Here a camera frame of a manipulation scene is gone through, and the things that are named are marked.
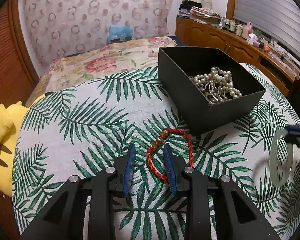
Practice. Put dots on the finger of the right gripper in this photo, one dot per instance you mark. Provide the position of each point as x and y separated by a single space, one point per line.
293 129

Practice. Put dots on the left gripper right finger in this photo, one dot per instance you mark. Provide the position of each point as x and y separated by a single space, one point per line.
236 215

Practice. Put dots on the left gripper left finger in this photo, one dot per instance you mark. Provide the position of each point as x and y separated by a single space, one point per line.
62 217

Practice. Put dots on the pale green jade bangle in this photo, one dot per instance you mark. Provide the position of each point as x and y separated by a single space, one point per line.
280 168

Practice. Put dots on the black jewelry box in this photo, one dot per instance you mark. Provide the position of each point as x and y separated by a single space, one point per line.
177 65

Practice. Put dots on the pink tissue box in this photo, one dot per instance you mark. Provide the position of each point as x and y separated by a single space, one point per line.
252 39

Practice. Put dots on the wooden side cabinet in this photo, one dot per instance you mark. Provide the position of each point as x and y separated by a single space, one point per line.
196 34

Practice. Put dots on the palm leaf pattern cloth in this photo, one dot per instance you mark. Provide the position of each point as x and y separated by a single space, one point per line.
82 129

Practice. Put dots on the bottles on cabinet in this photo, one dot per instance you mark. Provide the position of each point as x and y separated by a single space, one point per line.
242 31

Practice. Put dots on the grey window blind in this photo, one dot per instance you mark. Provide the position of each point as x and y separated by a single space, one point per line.
278 18

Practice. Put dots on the yellow pikachu plush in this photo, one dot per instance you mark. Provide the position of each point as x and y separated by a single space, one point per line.
10 122

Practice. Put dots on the stack of folded fabrics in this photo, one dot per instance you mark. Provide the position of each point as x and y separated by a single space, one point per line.
192 10

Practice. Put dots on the brown louvered wardrobe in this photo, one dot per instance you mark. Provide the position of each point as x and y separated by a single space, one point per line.
18 78

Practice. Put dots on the floral bed quilt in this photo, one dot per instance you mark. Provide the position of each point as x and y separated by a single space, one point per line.
111 59

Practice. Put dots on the blue plush toy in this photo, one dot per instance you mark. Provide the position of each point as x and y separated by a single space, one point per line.
119 34

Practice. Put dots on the circle pattern sheer curtain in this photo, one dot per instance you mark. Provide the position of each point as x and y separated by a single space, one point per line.
58 28

